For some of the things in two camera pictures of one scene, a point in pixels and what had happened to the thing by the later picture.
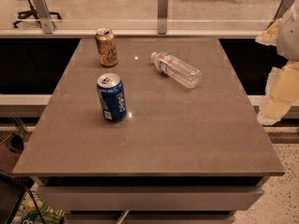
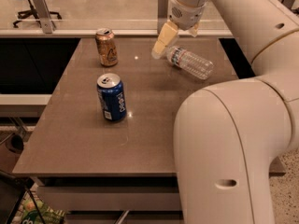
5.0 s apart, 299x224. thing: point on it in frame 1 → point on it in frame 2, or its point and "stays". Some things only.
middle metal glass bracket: [163, 4] stays
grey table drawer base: [151, 199] stays
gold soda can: [106, 48] stays
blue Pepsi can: [112, 97] stays
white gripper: [289, 35] → [188, 16]
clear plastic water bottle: [177, 70] → [195, 63]
